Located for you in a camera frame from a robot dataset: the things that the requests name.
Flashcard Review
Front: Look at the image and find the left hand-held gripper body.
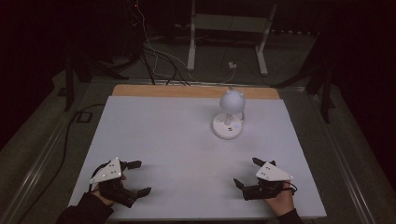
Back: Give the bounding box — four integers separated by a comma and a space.
89, 157, 140, 209

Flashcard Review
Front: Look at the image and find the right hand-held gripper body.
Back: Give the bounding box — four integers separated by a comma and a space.
242, 161, 294, 202

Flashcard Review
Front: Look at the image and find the person's left hand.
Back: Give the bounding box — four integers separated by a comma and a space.
91, 173, 128, 207

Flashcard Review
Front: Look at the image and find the person's right hand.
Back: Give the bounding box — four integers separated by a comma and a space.
262, 181, 296, 217

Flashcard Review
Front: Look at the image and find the white round table lamp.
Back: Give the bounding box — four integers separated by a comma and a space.
212, 89, 247, 140

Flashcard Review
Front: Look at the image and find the white table cover sheet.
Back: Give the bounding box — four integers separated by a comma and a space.
67, 95, 327, 219

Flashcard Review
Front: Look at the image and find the black square floor box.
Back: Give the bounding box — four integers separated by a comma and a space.
76, 111, 93, 123

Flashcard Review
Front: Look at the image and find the black tripod stand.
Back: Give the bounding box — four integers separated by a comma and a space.
270, 55, 336, 125

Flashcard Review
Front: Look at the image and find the white metal stand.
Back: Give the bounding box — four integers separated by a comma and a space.
186, 0, 278, 77

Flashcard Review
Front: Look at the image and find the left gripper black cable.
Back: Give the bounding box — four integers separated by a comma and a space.
88, 161, 110, 192

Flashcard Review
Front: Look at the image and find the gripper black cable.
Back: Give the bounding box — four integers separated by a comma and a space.
88, 161, 110, 192
281, 181, 299, 196

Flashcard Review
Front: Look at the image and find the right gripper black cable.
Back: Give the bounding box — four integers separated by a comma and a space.
281, 181, 299, 196

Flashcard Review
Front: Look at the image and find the black floor cable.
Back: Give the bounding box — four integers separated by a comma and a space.
15, 103, 106, 224

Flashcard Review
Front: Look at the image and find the metal floor rail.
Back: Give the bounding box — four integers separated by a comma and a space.
0, 122, 68, 224
309, 92, 377, 224

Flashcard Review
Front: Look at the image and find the black cable bundle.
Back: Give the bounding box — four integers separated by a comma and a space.
124, 0, 191, 87

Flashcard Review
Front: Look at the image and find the white cable with plug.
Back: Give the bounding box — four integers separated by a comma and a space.
135, 3, 238, 85

